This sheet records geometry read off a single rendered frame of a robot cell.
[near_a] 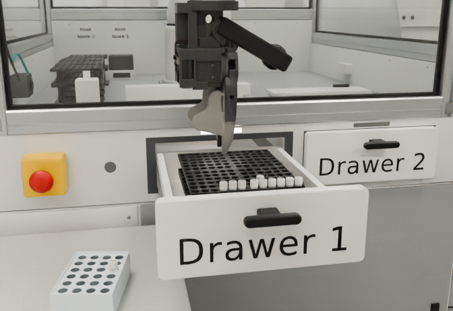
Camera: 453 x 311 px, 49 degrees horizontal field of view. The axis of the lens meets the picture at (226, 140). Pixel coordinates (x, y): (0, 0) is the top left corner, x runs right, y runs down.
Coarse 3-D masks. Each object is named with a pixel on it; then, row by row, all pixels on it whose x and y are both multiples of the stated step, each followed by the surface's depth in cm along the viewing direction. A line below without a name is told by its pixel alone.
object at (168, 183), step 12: (156, 156) 98; (168, 156) 98; (276, 156) 101; (288, 156) 96; (156, 168) 95; (168, 168) 99; (288, 168) 94; (300, 168) 88; (156, 180) 97; (168, 180) 82; (312, 180) 82; (168, 192) 76; (180, 192) 93
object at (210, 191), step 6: (258, 186) 77; (276, 186) 77; (288, 186) 77; (294, 186) 77; (300, 186) 77; (192, 192) 74; (198, 192) 74; (204, 192) 74; (210, 192) 74; (216, 192) 75; (222, 192) 75; (228, 192) 75
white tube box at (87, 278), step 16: (80, 256) 77; (96, 256) 78; (112, 256) 77; (128, 256) 77; (64, 272) 72; (80, 272) 72; (96, 272) 72; (112, 272) 72; (128, 272) 77; (64, 288) 68; (80, 288) 68; (96, 288) 68; (112, 288) 68; (64, 304) 67; (80, 304) 67; (96, 304) 67; (112, 304) 67
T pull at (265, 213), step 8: (264, 208) 65; (272, 208) 65; (248, 216) 63; (256, 216) 63; (264, 216) 63; (272, 216) 63; (280, 216) 63; (288, 216) 63; (296, 216) 63; (248, 224) 62; (256, 224) 62; (264, 224) 62; (272, 224) 63; (280, 224) 63; (288, 224) 63; (296, 224) 63
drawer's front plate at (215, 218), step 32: (256, 192) 66; (288, 192) 66; (320, 192) 67; (352, 192) 68; (160, 224) 64; (192, 224) 65; (224, 224) 65; (320, 224) 68; (352, 224) 69; (160, 256) 65; (192, 256) 66; (224, 256) 67; (288, 256) 68; (320, 256) 69; (352, 256) 70
